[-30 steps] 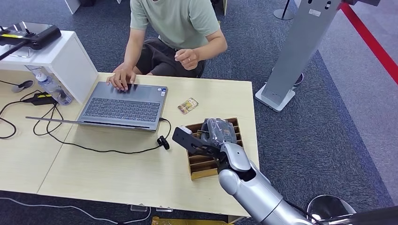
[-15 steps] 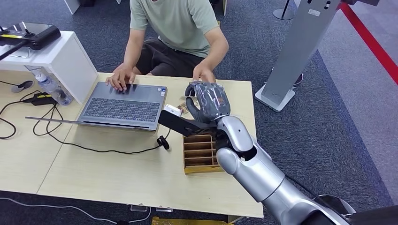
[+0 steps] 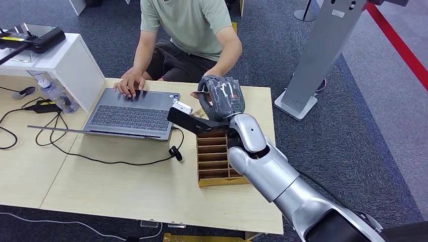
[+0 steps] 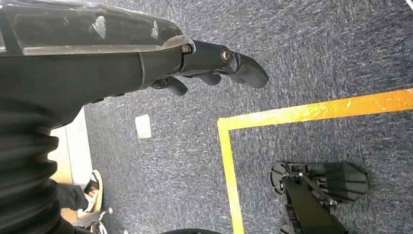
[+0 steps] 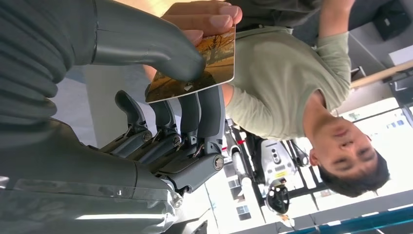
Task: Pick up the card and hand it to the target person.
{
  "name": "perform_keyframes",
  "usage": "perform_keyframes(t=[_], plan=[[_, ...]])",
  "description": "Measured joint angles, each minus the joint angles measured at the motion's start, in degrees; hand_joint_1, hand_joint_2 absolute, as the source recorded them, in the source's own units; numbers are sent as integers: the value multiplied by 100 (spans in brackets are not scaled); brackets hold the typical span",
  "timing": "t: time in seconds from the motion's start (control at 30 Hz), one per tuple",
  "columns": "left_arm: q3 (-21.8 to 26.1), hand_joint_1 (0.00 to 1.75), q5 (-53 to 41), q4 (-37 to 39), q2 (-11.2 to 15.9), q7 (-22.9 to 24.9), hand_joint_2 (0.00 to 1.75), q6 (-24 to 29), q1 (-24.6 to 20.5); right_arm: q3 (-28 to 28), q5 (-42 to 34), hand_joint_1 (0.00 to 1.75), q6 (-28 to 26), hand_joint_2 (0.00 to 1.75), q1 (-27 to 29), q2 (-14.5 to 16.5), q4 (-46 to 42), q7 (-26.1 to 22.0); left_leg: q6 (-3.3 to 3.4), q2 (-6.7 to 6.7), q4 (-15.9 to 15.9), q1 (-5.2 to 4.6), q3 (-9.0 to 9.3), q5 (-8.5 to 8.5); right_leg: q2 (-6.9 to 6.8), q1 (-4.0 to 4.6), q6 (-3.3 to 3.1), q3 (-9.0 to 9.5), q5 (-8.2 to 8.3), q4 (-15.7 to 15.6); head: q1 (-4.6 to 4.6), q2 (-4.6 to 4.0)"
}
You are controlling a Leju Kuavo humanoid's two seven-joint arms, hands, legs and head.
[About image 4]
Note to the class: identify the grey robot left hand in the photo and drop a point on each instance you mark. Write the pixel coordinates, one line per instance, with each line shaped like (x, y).
(80, 64)

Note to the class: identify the person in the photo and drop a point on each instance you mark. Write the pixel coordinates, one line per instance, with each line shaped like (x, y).
(93, 190)

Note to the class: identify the white paper scrap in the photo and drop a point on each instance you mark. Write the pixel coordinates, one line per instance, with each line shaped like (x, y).
(143, 126)

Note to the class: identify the yellow floor tape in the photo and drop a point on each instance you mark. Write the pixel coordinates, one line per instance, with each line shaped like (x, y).
(227, 161)

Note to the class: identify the black robot foot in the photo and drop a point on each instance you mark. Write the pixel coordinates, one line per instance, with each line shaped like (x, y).
(338, 182)

